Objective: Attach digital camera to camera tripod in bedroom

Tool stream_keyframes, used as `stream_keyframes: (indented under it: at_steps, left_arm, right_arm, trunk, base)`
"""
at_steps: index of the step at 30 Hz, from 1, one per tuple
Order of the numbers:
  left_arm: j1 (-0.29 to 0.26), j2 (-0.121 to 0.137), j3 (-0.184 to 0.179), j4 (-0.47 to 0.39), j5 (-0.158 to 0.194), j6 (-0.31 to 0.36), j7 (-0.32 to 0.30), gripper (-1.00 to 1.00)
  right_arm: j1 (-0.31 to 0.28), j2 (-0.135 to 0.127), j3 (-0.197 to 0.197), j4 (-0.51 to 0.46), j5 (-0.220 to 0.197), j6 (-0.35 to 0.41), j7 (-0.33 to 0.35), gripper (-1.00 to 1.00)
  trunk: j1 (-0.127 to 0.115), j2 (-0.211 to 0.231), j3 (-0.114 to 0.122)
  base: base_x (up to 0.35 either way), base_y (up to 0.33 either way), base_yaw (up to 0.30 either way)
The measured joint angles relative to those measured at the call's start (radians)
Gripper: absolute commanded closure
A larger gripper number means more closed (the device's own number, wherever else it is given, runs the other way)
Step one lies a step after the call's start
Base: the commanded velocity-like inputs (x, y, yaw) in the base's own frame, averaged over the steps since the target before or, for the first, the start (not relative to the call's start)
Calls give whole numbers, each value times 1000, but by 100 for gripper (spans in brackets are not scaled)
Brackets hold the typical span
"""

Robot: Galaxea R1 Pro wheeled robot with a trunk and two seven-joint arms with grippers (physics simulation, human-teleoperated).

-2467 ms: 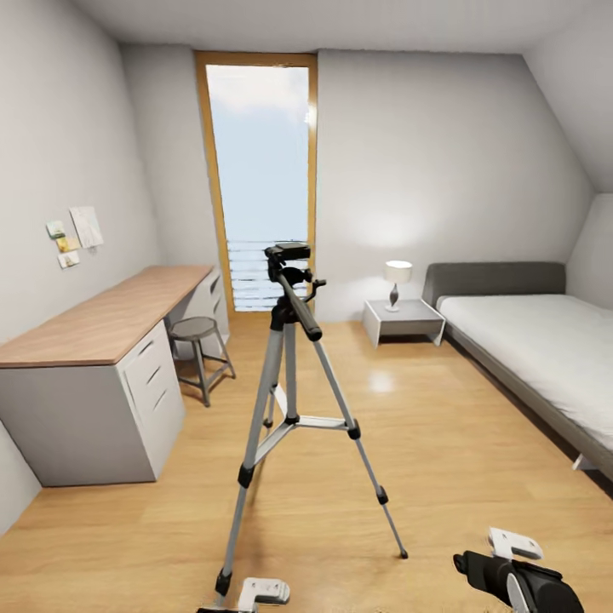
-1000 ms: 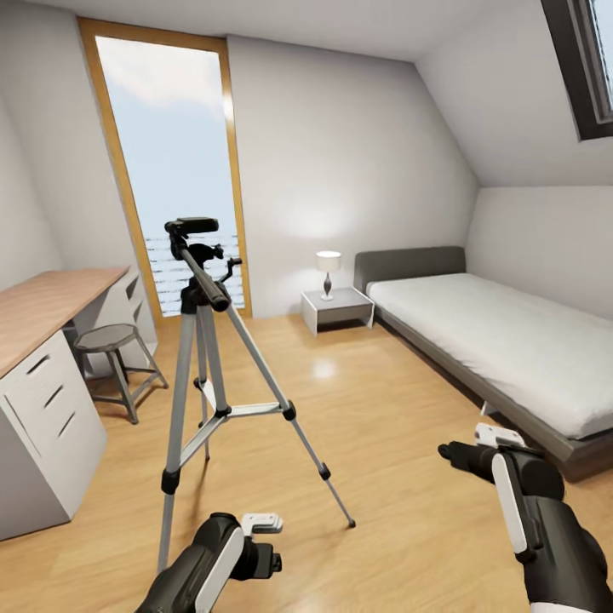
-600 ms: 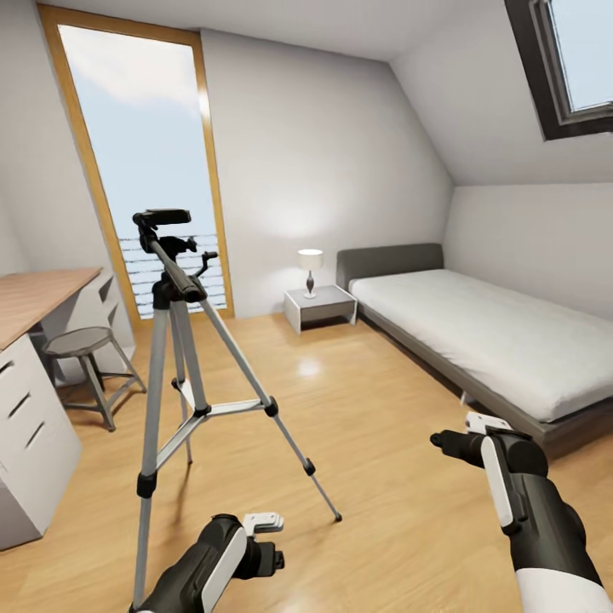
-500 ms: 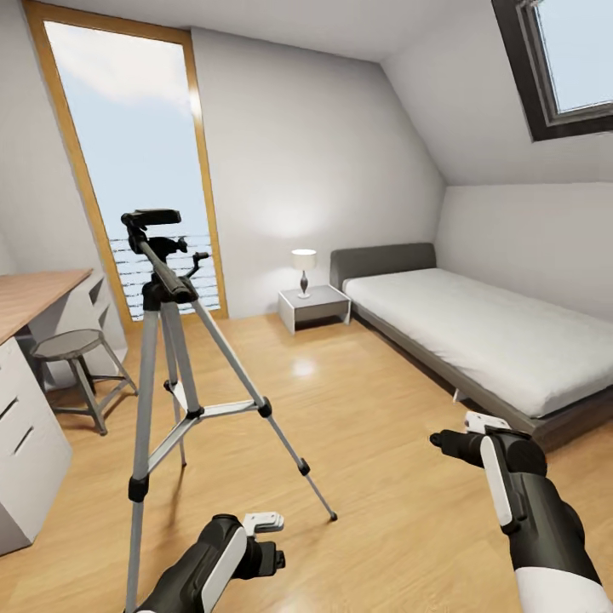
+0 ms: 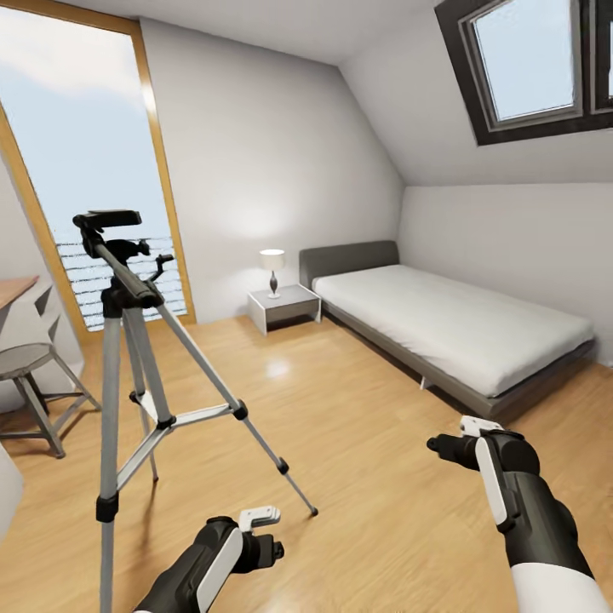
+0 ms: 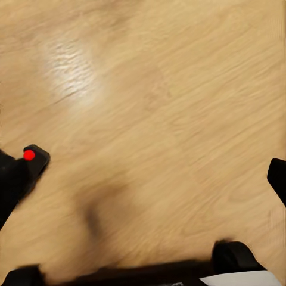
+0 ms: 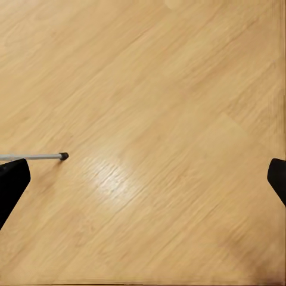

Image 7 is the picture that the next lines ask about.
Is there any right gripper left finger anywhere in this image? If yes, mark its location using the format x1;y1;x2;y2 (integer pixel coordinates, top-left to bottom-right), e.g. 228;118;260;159
0;158;31;230

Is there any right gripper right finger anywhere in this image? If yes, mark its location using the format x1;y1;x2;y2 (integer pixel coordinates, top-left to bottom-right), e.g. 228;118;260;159
267;158;286;207

